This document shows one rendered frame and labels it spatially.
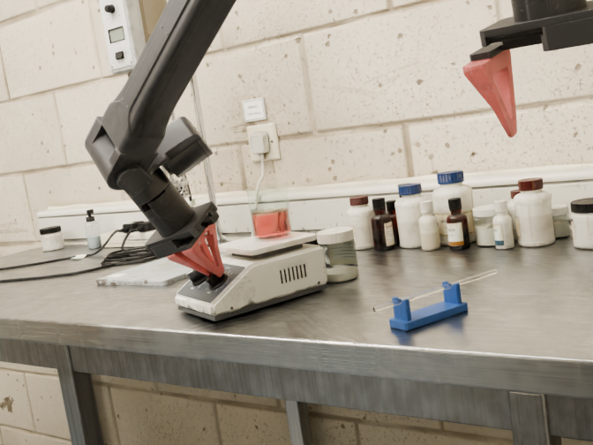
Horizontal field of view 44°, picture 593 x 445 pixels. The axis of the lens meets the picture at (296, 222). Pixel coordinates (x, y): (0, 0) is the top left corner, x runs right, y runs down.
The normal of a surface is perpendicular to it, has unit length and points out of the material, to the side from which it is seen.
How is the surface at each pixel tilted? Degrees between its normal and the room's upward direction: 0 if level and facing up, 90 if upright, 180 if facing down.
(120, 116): 83
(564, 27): 101
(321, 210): 90
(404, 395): 90
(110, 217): 90
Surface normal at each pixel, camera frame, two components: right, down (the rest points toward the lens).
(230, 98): -0.58, 0.19
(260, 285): 0.55, 0.04
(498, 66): 0.78, -0.09
